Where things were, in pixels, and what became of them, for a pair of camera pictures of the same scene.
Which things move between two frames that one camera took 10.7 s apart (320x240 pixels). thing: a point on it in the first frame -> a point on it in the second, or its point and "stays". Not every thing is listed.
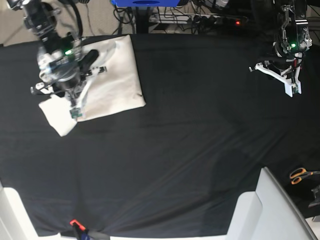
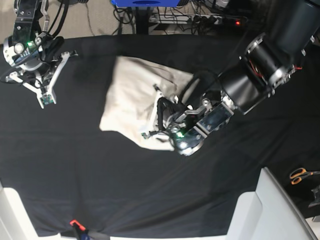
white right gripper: x=290 y=87 -> x=167 y=111
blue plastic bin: x=145 y=3 stays
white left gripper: x=72 y=83 -> x=41 y=79
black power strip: x=189 y=18 stays
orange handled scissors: x=297 y=175 stays
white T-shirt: x=119 y=88 -> x=128 y=105
